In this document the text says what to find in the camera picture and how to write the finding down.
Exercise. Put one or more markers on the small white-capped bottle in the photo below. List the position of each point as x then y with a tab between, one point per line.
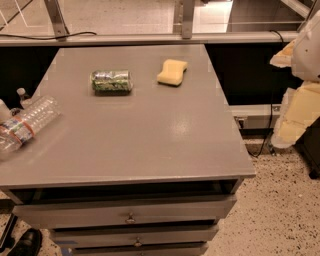
25	98

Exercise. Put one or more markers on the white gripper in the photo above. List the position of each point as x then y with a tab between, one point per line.
308	53

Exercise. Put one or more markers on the top grey drawer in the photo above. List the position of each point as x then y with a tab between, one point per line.
126	212

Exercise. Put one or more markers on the clear plastic water bottle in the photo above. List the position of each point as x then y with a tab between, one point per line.
23	126

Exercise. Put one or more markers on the green soda can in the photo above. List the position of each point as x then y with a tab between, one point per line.
111	81

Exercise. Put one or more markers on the grey drawer cabinet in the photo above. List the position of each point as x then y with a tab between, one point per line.
158	141

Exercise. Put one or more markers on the bottom grey drawer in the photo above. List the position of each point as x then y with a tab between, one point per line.
180	249

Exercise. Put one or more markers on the black shoe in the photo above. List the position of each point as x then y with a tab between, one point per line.
28	245

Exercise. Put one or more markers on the grey metal rail frame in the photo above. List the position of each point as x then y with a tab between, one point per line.
132	22

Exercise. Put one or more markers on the yellow sponge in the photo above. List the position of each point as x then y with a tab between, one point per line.
172	72

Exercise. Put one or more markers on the grey drawer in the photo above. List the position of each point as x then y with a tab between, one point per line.
135	235
180	249
126	212

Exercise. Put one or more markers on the middle grey drawer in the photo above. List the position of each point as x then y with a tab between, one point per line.
135	235

